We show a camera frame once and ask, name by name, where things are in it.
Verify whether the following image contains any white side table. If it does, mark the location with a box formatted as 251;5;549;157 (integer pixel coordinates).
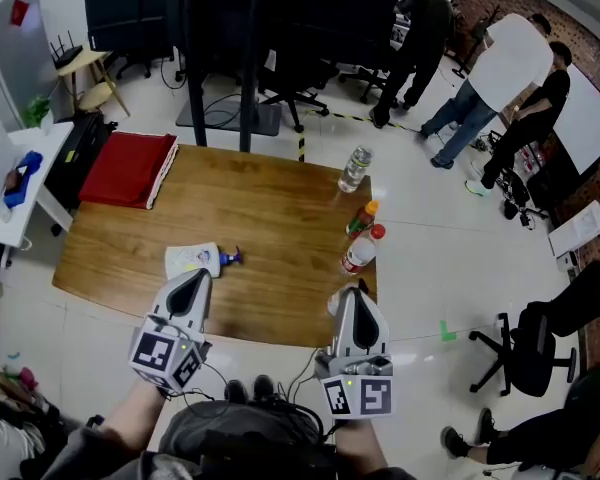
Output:
0;120;76;250

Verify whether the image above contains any black router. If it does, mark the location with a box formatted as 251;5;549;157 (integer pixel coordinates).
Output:
49;29;84;70

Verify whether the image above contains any blue tool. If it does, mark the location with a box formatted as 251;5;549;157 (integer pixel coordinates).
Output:
2;150;45;210

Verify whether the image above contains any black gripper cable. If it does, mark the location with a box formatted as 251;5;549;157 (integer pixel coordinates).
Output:
198;361;234;419
285;346;323;405

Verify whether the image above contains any red cap white bottle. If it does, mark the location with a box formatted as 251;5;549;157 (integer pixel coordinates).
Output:
339;223;387;277

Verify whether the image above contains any white cabinet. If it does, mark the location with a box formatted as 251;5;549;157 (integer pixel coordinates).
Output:
0;0;57;130

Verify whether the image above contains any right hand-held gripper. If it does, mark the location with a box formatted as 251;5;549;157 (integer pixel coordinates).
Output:
313;277;396;421

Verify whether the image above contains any clear water bottle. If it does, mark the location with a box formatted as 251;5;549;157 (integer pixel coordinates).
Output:
337;145;375;195

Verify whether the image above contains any orange cap sauce bottle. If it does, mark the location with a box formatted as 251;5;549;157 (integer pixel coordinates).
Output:
345;199;381;241

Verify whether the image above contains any green potted plant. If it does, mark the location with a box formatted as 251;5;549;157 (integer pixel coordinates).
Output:
24;94;55;130

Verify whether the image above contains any person's black shoe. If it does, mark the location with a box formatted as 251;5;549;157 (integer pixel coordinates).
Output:
224;378;250;405
251;373;277;402

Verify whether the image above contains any wooden stool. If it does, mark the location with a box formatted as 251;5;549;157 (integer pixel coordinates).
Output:
55;49;132;118

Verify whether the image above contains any person's grey sleeve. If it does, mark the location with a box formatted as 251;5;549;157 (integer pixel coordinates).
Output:
42;425;204;480

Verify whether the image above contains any folded red cloth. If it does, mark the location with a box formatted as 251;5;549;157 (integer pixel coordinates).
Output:
77;131;180;211

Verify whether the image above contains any white board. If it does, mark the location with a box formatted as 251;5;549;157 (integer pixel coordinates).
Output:
551;62;600;177

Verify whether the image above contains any black office chair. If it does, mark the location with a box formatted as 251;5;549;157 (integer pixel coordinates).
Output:
257;50;341;134
468;301;579;399

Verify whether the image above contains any person's right forearm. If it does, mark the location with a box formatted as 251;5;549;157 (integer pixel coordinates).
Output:
329;416;390;475

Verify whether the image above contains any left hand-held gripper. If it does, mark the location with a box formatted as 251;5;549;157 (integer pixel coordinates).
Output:
128;267;214;397

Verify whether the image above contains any white cardboard box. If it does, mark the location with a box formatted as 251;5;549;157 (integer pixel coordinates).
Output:
547;199;600;259

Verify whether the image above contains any black waist pack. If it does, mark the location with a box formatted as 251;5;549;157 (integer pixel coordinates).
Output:
198;428;339;480

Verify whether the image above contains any large black screen stand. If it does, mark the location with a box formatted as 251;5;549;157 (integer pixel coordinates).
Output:
82;0;412;153

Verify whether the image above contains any white bottle with blue pump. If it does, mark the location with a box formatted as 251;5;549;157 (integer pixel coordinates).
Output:
164;242;244;280

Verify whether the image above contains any person's left forearm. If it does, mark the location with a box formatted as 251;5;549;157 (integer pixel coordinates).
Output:
98;380;170;452

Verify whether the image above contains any black case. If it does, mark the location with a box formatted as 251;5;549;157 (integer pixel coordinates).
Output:
44;111;117;215

